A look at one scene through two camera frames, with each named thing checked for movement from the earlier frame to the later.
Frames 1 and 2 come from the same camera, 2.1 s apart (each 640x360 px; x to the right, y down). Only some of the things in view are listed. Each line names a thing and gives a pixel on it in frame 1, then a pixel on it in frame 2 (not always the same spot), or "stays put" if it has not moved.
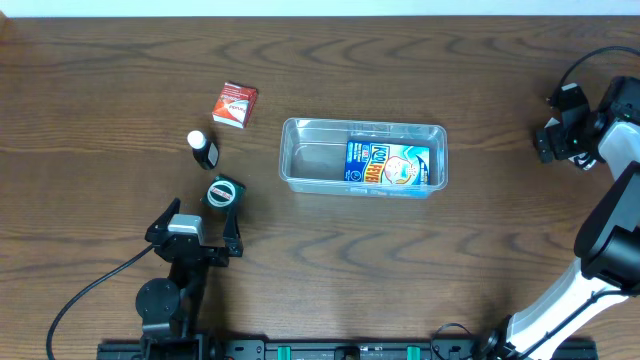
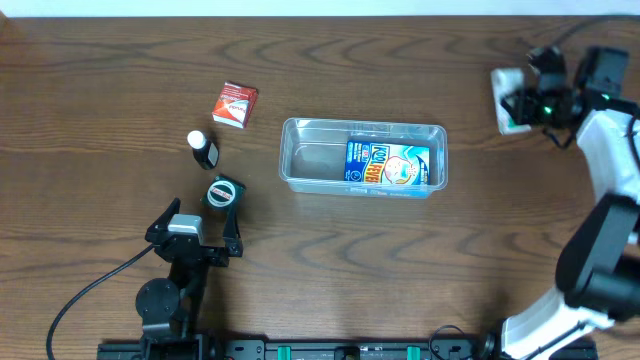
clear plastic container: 311,156 stays put
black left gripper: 219,256 stays put
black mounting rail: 303,350 stays put
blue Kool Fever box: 387,163 stays put
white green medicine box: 583,160 to 506,83
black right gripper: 561,146 to 522,112
